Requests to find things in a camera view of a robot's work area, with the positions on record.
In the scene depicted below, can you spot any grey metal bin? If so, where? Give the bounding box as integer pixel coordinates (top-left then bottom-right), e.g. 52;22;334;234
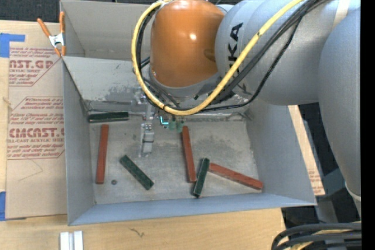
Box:
59;0;318;226

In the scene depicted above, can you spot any dark green flat block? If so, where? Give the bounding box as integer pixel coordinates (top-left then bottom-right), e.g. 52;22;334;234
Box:
192;157;210;198
88;111;129;123
119;155;155;191

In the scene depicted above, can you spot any brown cardboard board, red print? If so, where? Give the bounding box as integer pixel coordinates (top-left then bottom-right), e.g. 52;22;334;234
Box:
0;19;326;221

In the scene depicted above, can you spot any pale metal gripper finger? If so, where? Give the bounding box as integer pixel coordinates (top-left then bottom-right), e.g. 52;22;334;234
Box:
137;124;145;157
142;122;155;156

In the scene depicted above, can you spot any red-brown flat block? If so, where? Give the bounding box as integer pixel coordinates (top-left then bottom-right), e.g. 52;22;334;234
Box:
180;125;197;184
207;163;264;190
96;124;110;184

